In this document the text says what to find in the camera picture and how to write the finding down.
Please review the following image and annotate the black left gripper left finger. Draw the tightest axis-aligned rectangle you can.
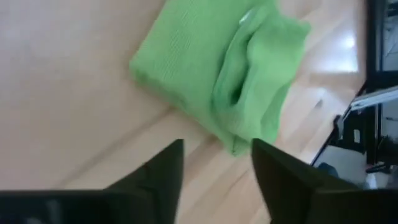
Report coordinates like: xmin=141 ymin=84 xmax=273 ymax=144
xmin=105 ymin=139 xmax=184 ymax=224

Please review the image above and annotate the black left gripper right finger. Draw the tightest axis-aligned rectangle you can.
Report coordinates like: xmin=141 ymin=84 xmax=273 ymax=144
xmin=251 ymin=138 xmax=358 ymax=224

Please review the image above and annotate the green microfiber towel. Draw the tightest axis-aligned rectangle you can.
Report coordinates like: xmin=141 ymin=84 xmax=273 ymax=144
xmin=129 ymin=0 xmax=312 ymax=157

